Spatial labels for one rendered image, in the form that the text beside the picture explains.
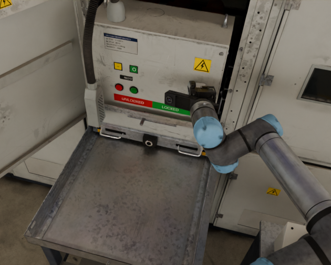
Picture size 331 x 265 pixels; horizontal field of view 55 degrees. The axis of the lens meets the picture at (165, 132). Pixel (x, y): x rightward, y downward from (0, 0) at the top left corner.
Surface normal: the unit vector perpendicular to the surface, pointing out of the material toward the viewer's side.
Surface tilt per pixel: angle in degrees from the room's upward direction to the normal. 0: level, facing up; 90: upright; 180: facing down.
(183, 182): 0
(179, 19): 0
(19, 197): 0
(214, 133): 75
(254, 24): 90
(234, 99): 90
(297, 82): 90
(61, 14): 90
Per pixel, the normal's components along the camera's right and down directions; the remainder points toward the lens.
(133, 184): 0.06, -0.69
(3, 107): 0.80, 0.46
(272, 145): -0.50, -0.62
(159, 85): -0.24, 0.69
